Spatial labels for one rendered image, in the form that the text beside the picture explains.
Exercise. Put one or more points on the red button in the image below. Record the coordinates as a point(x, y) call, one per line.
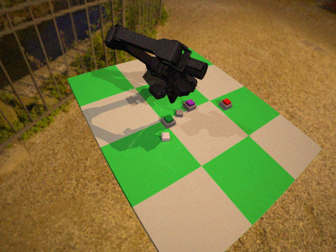
point(225, 104)

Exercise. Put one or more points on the green button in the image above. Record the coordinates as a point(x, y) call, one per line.
point(168, 121)

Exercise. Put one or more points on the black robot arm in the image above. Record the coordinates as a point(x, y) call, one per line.
point(167, 52)

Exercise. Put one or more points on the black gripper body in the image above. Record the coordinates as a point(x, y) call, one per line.
point(158, 91)

